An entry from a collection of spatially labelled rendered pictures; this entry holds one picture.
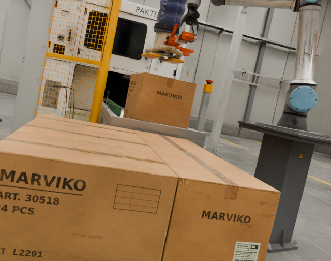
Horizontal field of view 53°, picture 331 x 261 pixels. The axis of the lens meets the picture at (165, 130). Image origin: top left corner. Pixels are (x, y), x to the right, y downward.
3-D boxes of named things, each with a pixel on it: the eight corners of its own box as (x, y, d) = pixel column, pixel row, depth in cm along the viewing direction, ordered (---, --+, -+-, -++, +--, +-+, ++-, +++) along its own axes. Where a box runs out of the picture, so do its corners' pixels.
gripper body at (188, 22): (192, 27, 221) (195, 9, 220) (196, 25, 212) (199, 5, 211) (181, 24, 219) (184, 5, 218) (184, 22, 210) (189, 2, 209)
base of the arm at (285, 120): (290, 127, 232) (293, 113, 231) (313, 132, 215) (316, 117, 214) (270, 124, 223) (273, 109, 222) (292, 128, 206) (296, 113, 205)
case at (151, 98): (122, 118, 295) (131, 73, 292) (165, 126, 307) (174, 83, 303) (134, 127, 238) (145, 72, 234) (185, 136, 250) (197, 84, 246)
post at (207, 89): (181, 188, 314) (204, 84, 305) (188, 189, 316) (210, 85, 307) (183, 191, 307) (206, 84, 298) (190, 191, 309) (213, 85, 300)
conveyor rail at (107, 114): (97, 114, 456) (99, 100, 454) (101, 115, 457) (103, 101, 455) (106, 143, 233) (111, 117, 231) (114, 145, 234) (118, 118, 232)
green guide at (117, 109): (101, 103, 455) (102, 97, 454) (109, 105, 458) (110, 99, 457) (108, 114, 301) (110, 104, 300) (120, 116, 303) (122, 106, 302)
